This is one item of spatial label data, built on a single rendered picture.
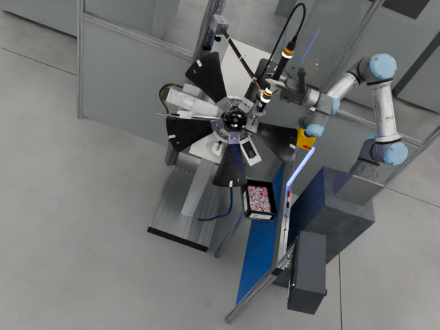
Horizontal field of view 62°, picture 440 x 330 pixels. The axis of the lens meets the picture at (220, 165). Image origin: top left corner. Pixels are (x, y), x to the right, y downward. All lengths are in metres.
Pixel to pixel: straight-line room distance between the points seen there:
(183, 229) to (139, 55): 1.29
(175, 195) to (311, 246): 1.57
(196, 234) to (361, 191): 1.23
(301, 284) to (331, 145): 1.66
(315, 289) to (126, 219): 1.70
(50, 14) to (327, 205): 3.32
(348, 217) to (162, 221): 1.31
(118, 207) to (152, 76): 1.01
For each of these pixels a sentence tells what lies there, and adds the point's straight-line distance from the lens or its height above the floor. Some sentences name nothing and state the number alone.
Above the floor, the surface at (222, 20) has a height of 1.41.
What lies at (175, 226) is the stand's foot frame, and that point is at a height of 0.08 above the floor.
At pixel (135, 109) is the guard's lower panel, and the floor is 0.34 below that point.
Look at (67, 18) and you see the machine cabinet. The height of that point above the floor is 0.23.
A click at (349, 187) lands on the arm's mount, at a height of 1.10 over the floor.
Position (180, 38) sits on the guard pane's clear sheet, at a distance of 2.59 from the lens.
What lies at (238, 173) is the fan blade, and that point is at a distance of 1.96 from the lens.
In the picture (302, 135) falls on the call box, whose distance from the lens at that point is 2.22.
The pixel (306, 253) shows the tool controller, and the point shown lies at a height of 1.24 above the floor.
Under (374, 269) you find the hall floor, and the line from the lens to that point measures 3.42.
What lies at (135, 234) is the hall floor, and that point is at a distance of 2.75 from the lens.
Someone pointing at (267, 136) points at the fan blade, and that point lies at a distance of 1.92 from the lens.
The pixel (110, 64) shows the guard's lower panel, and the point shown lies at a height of 0.67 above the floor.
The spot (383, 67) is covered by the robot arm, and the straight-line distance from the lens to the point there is 1.89.
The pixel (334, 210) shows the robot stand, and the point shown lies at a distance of 2.08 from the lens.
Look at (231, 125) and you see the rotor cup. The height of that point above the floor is 1.20.
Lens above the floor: 2.40
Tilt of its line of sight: 47 degrees down
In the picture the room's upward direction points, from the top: 24 degrees clockwise
